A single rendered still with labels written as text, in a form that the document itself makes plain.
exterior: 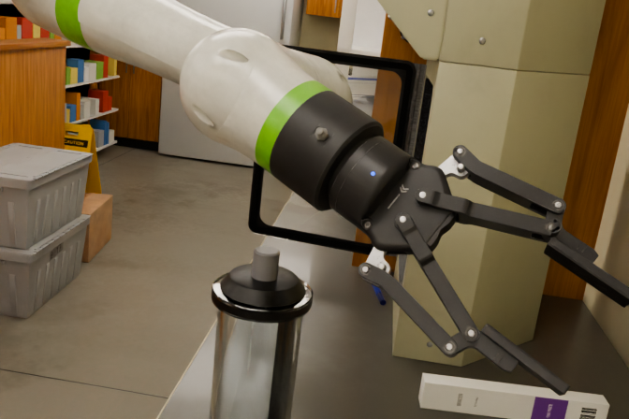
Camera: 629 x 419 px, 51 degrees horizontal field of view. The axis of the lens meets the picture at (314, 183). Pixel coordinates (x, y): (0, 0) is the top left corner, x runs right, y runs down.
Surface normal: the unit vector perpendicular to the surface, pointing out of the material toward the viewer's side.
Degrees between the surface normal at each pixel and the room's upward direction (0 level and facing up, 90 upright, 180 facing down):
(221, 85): 81
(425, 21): 90
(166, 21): 53
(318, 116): 48
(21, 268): 96
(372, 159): 44
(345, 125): 36
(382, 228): 59
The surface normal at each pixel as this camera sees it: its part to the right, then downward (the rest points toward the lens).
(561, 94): 0.62, 0.26
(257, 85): -0.11, -0.29
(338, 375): 0.11, -0.96
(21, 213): -0.13, 0.33
